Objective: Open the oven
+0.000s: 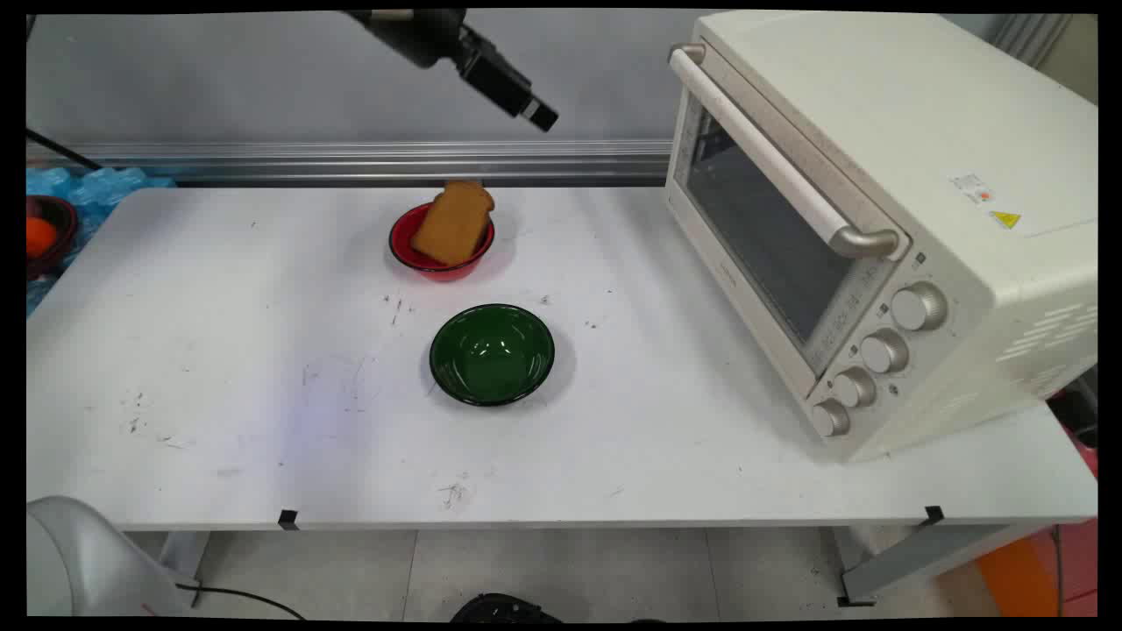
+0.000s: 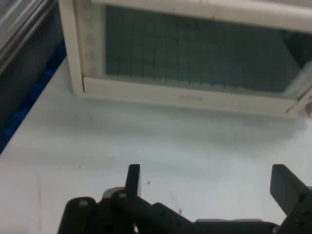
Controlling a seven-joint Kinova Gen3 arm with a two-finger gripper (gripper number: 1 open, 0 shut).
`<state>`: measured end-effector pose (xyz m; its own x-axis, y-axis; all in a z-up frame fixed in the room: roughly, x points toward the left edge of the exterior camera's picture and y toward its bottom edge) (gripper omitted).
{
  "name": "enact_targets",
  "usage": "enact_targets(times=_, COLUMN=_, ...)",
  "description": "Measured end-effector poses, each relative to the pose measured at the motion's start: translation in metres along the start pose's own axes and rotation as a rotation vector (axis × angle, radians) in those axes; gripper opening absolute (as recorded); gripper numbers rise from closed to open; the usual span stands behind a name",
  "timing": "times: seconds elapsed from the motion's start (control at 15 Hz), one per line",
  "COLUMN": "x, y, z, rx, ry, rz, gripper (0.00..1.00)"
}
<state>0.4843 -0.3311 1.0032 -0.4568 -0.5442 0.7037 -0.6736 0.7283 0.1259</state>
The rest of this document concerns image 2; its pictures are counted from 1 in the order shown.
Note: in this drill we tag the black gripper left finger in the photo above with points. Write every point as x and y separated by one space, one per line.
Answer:
117 214

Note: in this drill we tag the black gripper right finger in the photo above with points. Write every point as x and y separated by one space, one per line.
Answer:
290 192

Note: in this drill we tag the blue table edge strip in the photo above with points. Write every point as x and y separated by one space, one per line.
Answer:
31 97

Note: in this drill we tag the aluminium frame profile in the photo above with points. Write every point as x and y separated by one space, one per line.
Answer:
17 26

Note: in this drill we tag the white toaster oven body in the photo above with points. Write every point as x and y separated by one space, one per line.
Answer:
70 48

